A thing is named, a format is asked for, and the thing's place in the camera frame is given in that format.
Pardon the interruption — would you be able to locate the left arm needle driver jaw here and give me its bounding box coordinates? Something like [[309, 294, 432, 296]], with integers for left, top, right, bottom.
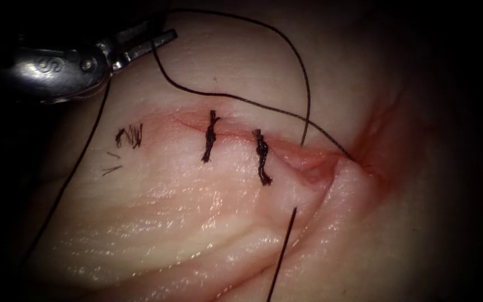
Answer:
[[121, 28, 179, 64], [113, 17, 166, 46]]

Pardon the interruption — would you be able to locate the curved needle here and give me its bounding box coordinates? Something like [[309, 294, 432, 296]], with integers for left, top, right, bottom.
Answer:
[[266, 206, 299, 302]]

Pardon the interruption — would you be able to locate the black stitching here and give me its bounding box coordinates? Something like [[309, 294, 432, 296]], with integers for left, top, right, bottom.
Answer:
[[115, 110, 273, 187]]

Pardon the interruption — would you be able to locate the tissue pad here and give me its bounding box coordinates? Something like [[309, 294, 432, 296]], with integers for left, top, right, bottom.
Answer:
[[13, 0, 483, 302]]

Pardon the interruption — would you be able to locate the black thread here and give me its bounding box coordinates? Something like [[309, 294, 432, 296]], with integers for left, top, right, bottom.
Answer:
[[21, 7, 356, 266]]

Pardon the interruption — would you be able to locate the left arm needle driver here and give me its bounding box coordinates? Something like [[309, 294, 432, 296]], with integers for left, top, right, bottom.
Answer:
[[0, 38, 126, 106]]

